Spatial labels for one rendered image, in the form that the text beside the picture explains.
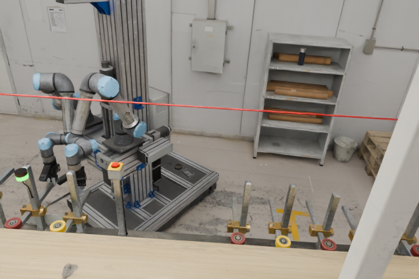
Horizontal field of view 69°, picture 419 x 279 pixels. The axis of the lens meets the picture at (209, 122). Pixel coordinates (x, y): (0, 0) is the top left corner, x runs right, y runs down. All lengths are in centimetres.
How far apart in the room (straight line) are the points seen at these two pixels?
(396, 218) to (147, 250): 136
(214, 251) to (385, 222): 125
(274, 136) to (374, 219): 386
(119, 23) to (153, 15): 187
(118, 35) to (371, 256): 198
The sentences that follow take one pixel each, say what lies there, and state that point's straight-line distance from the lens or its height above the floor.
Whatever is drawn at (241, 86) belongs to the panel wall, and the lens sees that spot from 412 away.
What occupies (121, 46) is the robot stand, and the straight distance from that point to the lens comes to 228.
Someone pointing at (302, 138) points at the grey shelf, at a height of 14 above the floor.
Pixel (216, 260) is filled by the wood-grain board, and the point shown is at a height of 90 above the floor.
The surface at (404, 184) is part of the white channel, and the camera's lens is 55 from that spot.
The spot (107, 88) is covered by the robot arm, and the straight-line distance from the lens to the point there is 185.
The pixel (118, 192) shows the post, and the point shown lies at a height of 105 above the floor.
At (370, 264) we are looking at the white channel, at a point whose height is 178.
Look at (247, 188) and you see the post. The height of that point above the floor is 114.
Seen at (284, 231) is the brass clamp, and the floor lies 84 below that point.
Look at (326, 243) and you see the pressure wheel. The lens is 192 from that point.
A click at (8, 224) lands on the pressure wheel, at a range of 209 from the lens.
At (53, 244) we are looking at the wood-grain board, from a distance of 189.
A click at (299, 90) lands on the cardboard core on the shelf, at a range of 378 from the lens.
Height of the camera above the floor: 223
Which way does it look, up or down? 27 degrees down
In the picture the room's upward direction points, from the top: 3 degrees clockwise
